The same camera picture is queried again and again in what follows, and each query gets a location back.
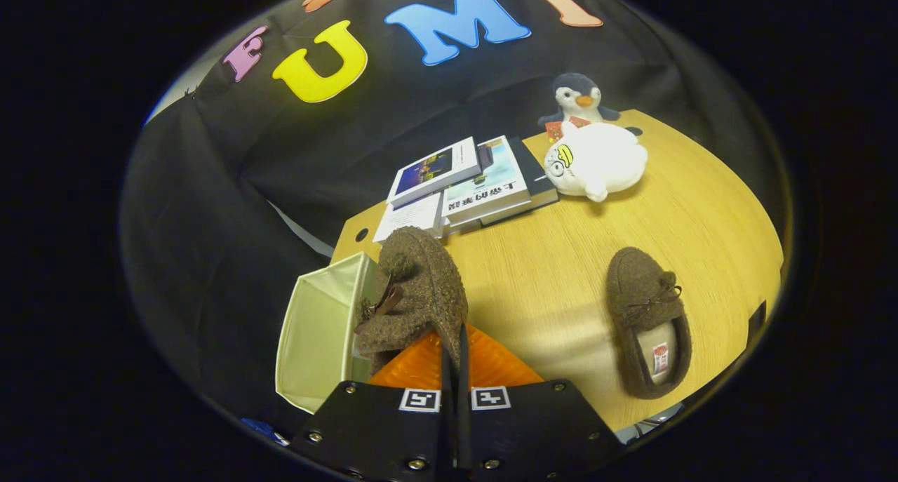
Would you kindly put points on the pale green fabric storage box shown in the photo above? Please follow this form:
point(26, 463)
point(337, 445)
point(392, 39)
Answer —
point(316, 335)

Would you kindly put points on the grey penguin plush toy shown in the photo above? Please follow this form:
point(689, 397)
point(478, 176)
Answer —
point(579, 92)

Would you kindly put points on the book with landscape cover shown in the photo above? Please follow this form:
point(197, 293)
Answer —
point(491, 184)

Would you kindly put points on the black table edge block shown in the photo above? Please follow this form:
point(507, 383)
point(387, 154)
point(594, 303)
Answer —
point(758, 320)

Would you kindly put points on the plain white book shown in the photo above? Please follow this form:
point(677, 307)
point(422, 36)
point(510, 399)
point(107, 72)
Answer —
point(410, 215)

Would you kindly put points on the brown fleece shoe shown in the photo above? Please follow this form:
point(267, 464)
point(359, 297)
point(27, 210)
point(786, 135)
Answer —
point(428, 285)
point(635, 285)

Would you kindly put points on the white book blue photo cover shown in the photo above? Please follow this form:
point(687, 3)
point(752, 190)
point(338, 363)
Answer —
point(431, 170)

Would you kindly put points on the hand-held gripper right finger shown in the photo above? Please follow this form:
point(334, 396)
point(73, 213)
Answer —
point(464, 426)

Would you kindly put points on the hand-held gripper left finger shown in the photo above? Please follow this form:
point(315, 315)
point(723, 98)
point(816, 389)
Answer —
point(445, 426)

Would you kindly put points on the pale bluish sheet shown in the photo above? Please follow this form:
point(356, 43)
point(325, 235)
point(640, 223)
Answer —
point(652, 420)

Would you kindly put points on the white seal plush toy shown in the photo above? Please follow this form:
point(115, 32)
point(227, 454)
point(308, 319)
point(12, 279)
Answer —
point(603, 163)

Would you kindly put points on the dark hardcover book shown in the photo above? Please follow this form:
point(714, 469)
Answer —
point(537, 180)

